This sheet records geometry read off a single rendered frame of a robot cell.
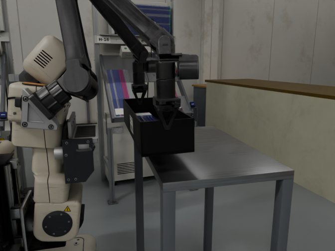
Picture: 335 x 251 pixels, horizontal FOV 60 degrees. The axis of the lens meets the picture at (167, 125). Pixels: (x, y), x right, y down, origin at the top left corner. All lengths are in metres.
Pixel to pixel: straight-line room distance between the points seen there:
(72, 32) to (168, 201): 0.59
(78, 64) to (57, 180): 0.44
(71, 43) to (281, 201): 0.85
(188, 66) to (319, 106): 2.07
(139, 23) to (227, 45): 5.27
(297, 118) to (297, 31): 4.42
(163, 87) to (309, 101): 2.16
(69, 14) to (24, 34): 4.26
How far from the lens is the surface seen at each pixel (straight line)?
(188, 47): 5.73
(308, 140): 2.93
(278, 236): 1.15
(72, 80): 0.87
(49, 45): 1.04
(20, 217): 1.22
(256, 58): 6.54
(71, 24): 0.96
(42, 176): 1.14
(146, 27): 0.90
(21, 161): 2.90
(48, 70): 1.04
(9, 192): 1.23
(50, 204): 1.15
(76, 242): 1.60
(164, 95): 0.85
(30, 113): 0.93
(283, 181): 1.05
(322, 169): 2.87
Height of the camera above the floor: 1.15
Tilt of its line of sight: 12 degrees down
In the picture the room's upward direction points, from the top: straight up
